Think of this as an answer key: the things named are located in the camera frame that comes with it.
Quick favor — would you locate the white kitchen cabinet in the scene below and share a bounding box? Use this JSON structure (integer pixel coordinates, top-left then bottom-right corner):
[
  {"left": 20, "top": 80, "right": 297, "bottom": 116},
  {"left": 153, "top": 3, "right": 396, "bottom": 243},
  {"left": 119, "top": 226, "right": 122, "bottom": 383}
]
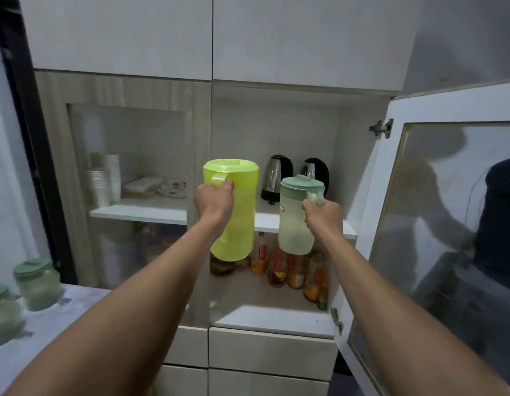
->
[{"left": 18, "top": 0, "right": 426, "bottom": 396}]

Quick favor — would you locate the yellow-green plastic pitcher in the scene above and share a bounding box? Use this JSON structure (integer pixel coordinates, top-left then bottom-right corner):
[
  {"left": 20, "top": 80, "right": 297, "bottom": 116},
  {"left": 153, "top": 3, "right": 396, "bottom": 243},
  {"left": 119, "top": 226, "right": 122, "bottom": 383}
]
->
[{"left": 203, "top": 158, "right": 260, "bottom": 262}]

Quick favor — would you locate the white cabinet drawer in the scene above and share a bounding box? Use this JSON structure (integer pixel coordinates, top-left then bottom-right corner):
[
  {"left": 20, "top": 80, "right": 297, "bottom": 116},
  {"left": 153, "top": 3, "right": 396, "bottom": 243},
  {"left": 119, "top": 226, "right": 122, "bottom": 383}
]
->
[
  {"left": 207, "top": 369, "right": 332, "bottom": 396},
  {"left": 208, "top": 327, "right": 339, "bottom": 383}
]

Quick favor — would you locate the stack of plastic cups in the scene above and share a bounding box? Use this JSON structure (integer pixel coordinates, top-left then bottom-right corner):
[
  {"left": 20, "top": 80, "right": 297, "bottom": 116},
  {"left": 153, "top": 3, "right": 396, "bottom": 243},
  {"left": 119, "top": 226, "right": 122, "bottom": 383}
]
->
[{"left": 88, "top": 168, "right": 112, "bottom": 210}]

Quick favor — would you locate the steel electric kettle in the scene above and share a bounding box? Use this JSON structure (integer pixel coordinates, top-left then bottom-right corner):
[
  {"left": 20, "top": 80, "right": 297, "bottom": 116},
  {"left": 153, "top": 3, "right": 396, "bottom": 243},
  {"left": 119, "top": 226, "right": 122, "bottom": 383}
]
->
[
  {"left": 261, "top": 154, "right": 294, "bottom": 205},
  {"left": 300, "top": 157, "right": 330, "bottom": 199}
]

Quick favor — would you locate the patterned plate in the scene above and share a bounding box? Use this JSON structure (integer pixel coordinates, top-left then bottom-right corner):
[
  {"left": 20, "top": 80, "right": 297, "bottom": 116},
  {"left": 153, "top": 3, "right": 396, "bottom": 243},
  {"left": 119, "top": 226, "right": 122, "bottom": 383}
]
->
[{"left": 158, "top": 181, "right": 189, "bottom": 199}]

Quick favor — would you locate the person's left forearm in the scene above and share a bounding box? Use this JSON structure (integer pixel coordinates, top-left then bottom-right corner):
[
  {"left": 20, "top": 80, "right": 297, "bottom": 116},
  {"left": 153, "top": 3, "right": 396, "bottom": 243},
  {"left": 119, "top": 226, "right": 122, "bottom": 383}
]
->
[{"left": 3, "top": 220, "right": 223, "bottom": 396}]

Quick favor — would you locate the person's right hand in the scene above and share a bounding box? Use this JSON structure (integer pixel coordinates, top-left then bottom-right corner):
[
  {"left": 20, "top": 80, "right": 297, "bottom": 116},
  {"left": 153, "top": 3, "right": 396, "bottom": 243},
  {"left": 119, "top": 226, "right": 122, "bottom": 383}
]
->
[{"left": 301, "top": 199, "right": 345, "bottom": 242}]

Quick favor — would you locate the white rectangular container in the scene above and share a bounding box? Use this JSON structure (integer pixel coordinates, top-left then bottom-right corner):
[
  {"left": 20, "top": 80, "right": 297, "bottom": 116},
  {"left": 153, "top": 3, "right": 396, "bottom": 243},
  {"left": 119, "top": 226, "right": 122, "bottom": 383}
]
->
[{"left": 122, "top": 176, "right": 165, "bottom": 199}]

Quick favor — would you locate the clear pitcher with green lid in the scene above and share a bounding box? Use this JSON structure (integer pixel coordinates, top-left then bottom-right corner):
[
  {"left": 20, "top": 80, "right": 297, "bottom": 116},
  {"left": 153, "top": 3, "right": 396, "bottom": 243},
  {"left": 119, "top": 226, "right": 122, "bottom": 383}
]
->
[{"left": 278, "top": 175, "right": 325, "bottom": 255}]

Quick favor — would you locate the clear jar with green lid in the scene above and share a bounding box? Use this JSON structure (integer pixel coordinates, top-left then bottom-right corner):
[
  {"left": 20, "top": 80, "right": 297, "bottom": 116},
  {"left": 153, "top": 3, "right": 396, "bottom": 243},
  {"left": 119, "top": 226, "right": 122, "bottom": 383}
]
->
[
  {"left": 13, "top": 258, "right": 62, "bottom": 312},
  {"left": 0, "top": 283, "right": 26, "bottom": 342}
]

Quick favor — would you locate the white paper roll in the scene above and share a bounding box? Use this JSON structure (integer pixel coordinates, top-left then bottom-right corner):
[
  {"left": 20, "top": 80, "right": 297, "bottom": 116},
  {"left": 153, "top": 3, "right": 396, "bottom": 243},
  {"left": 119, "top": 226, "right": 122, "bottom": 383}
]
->
[{"left": 104, "top": 154, "right": 122, "bottom": 202}]

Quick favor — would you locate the row of sauce bottles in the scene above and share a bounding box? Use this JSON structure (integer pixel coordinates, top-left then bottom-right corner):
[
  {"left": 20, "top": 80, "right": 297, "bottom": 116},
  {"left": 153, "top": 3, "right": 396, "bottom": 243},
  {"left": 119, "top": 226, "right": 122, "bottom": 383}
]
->
[{"left": 250, "top": 232, "right": 329, "bottom": 310}]

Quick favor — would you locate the closed glass cabinet door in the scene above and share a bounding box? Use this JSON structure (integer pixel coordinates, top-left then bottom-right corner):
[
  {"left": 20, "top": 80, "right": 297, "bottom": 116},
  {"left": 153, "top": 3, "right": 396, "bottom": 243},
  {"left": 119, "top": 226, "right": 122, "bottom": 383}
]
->
[{"left": 34, "top": 70, "right": 211, "bottom": 367}]

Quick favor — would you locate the person's left hand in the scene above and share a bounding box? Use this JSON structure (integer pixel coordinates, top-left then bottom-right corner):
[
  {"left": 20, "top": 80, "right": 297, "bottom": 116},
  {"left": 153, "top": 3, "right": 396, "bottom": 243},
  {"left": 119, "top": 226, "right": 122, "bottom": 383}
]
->
[{"left": 193, "top": 179, "right": 235, "bottom": 232}]

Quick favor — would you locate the dark glass jar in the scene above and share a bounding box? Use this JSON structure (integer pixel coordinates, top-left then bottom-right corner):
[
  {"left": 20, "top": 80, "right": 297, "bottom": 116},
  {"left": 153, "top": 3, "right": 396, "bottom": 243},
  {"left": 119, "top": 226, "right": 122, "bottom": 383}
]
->
[{"left": 210, "top": 253, "right": 239, "bottom": 277}]

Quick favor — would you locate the open glass cabinet door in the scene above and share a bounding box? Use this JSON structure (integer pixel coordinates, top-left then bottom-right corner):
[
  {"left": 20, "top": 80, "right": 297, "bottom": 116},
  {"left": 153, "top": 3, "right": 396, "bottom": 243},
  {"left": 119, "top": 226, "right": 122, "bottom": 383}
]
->
[{"left": 330, "top": 78, "right": 510, "bottom": 396}]

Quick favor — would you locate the person's right forearm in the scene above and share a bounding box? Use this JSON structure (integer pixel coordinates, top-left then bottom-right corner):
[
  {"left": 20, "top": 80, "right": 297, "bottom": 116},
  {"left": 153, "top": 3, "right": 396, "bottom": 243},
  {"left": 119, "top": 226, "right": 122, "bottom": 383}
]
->
[{"left": 320, "top": 228, "right": 510, "bottom": 396}]

